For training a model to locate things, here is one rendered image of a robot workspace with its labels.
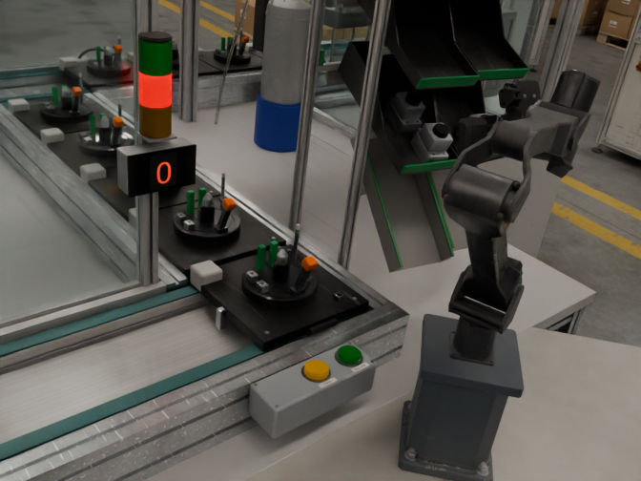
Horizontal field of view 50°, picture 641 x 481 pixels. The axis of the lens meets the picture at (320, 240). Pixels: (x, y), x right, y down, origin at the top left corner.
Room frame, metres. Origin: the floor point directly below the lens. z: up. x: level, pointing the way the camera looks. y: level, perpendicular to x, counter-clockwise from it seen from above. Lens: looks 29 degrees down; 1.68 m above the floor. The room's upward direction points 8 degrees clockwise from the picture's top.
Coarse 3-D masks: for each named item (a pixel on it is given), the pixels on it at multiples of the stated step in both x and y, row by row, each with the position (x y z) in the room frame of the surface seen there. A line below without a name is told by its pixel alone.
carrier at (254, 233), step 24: (192, 192) 1.28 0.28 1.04; (168, 216) 1.29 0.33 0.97; (192, 216) 1.27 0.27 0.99; (216, 216) 1.28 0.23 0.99; (240, 216) 1.33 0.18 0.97; (168, 240) 1.19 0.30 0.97; (192, 240) 1.19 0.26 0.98; (216, 240) 1.20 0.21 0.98; (240, 240) 1.23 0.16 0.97; (264, 240) 1.24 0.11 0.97; (192, 264) 1.11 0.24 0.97
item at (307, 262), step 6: (300, 258) 1.03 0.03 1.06; (306, 258) 1.02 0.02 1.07; (312, 258) 1.02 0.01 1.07; (306, 264) 1.01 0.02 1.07; (312, 264) 1.01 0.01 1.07; (300, 270) 1.02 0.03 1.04; (306, 270) 1.01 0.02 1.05; (300, 276) 1.02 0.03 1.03; (306, 276) 1.02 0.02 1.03; (300, 282) 1.02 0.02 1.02; (300, 288) 1.03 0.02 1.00
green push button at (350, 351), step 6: (342, 348) 0.91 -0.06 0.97; (348, 348) 0.91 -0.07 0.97; (354, 348) 0.92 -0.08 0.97; (342, 354) 0.90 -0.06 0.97; (348, 354) 0.90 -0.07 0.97; (354, 354) 0.90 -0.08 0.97; (360, 354) 0.90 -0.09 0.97; (342, 360) 0.89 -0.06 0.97; (348, 360) 0.89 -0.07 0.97; (354, 360) 0.89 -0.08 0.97; (360, 360) 0.90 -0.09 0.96
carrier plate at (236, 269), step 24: (240, 264) 1.13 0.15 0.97; (216, 288) 1.04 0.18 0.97; (240, 288) 1.05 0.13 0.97; (336, 288) 1.09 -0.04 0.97; (240, 312) 0.98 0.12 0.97; (264, 312) 0.99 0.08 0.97; (288, 312) 1.00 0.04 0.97; (312, 312) 1.01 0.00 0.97; (336, 312) 1.02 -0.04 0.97; (264, 336) 0.92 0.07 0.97; (288, 336) 0.94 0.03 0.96
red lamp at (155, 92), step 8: (144, 80) 1.01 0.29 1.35; (152, 80) 1.00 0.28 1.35; (160, 80) 1.01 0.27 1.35; (168, 80) 1.02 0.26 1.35; (144, 88) 1.01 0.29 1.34; (152, 88) 1.00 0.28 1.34; (160, 88) 1.01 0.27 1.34; (168, 88) 1.02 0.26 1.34; (144, 96) 1.01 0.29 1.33; (152, 96) 1.00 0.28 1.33; (160, 96) 1.01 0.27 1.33; (168, 96) 1.02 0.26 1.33; (144, 104) 1.01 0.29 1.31; (152, 104) 1.00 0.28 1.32; (160, 104) 1.01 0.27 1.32; (168, 104) 1.02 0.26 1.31
